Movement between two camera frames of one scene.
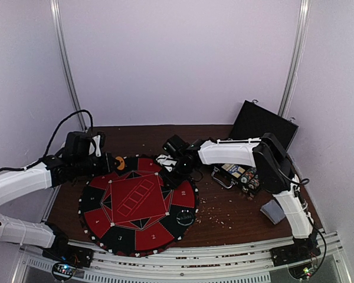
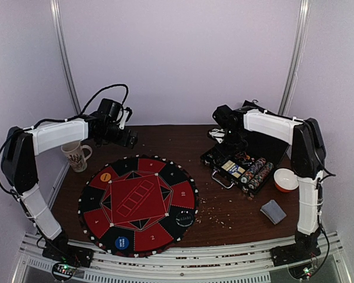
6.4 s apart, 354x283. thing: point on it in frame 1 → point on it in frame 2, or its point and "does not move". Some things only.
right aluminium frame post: x=296 y=59 does not move
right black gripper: x=169 y=174 → x=233 y=145
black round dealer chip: x=184 y=218 does not move
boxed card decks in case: x=234 y=169 does not move
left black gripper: x=107 y=168 → x=123 y=141
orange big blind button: x=122 y=163 → x=105 y=177
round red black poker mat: x=134 y=211 does not move
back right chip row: x=248 y=175 does not move
